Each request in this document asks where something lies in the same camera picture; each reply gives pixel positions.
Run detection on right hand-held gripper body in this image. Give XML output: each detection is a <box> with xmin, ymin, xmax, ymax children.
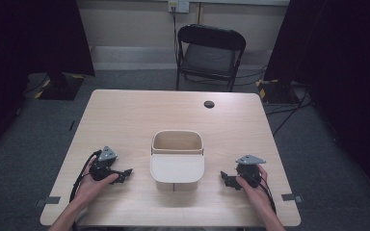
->
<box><xmin>235</xmin><ymin>154</ymin><xmax>267</xmax><ymax>189</ymax></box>

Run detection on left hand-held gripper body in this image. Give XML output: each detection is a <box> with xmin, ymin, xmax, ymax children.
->
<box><xmin>89</xmin><ymin>145</ymin><xmax>120</xmax><ymax>183</ymax></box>

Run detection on beige storage box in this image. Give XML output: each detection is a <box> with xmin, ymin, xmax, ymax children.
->
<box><xmin>149</xmin><ymin>129</ymin><xmax>205</xmax><ymax>193</ymax></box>

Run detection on person's right hand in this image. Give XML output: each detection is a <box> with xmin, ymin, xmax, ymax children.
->
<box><xmin>235</xmin><ymin>164</ymin><xmax>272</xmax><ymax>210</ymax></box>

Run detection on person's left hand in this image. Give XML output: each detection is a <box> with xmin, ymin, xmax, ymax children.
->
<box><xmin>75</xmin><ymin>157</ymin><xmax>119</xmax><ymax>205</ymax></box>

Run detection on grey tape strip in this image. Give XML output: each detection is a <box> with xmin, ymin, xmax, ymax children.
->
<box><xmin>280</xmin><ymin>192</ymin><xmax>304</xmax><ymax>204</ymax></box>
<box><xmin>35</xmin><ymin>195</ymin><xmax>62</xmax><ymax>207</ymax></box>

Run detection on black stand base yellow tape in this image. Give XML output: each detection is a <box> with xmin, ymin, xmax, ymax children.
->
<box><xmin>255</xmin><ymin>78</ymin><xmax>299</xmax><ymax>105</ymax></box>
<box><xmin>34</xmin><ymin>71</ymin><xmax>87</xmax><ymax>101</ymax></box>

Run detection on black folding chair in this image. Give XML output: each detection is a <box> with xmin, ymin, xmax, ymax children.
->
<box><xmin>175</xmin><ymin>23</ymin><xmax>248</xmax><ymax>93</ymax></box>

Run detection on dark curtain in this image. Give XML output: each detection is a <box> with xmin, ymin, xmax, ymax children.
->
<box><xmin>0</xmin><ymin>0</ymin><xmax>96</xmax><ymax>162</ymax></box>
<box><xmin>263</xmin><ymin>0</ymin><xmax>370</xmax><ymax>206</ymax></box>

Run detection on black floor cables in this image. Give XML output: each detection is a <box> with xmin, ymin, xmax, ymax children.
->
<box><xmin>265</xmin><ymin>86</ymin><xmax>314</xmax><ymax>137</ymax></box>

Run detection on black wall socket cable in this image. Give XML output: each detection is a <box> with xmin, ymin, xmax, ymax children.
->
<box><xmin>172</xmin><ymin>7</ymin><xmax>179</xmax><ymax>66</ymax></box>

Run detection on white wall socket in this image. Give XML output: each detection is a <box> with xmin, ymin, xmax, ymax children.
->
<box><xmin>168</xmin><ymin>0</ymin><xmax>191</xmax><ymax>14</ymax></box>

